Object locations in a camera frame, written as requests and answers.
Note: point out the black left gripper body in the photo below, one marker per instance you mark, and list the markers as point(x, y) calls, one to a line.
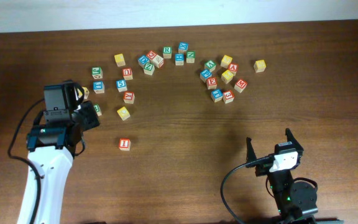
point(89, 116)

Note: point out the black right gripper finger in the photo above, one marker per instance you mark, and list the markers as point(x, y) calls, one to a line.
point(251, 157)
point(291, 138)

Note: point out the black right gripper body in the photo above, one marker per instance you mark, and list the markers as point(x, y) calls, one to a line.
point(263, 168)

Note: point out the red 6 I block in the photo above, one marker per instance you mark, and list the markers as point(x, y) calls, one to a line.
point(124, 144)

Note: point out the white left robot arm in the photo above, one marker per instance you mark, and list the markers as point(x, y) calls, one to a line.
point(52, 149)

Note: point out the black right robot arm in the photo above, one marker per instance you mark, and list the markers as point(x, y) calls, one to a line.
point(295, 198)

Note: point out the green B block right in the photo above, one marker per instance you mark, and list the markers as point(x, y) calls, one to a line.
point(97, 109)

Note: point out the blue I block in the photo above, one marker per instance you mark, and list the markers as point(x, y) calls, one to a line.
point(98, 87)

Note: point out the red 3 block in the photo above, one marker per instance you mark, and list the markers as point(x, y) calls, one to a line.
point(228, 96)

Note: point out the yellow block lower centre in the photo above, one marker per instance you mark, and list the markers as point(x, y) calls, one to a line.
point(123, 113)

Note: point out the green J block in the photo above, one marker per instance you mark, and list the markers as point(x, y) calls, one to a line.
point(97, 72)

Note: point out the blue T umbrella block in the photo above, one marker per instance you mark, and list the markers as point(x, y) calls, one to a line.
point(216, 95)

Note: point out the red M block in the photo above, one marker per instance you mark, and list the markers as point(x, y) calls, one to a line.
point(240, 85)

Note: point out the blue 5 block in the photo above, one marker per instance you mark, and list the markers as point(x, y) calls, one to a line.
point(121, 85)

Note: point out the red K block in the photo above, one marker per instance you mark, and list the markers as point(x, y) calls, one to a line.
point(129, 97)

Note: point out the yellow block far right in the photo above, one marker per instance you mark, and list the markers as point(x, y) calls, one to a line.
point(259, 66)

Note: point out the yellow block centre right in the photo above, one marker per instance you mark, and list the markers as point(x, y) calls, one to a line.
point(227, 76)

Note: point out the red E block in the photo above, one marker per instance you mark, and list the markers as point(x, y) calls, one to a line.
point(211, 83)

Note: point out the red U block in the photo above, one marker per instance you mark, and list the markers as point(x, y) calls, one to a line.
point(127, 73)

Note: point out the red A block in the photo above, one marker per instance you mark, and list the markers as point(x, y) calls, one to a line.
point(233, 68)

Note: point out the yellow block upper left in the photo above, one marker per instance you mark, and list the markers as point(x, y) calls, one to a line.
point(119, 59)

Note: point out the blue P block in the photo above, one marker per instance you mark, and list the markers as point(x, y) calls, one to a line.
point(205, 74)

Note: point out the yellow block near A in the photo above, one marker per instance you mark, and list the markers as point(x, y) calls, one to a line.
point(226, 61)

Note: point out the green V block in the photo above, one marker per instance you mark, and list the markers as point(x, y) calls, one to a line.
point(210, 65)

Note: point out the blue D block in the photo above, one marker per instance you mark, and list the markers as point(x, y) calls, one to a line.
point(142, 60)

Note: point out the green Z block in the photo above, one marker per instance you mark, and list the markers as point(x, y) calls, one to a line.
point(149, 69)

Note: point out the blue H block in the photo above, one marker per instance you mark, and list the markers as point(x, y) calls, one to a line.
point(179, 59)

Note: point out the blue X block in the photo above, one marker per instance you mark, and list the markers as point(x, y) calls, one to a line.
point(182, 47)

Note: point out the green R block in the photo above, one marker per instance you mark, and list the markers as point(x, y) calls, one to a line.
point(167, 52)

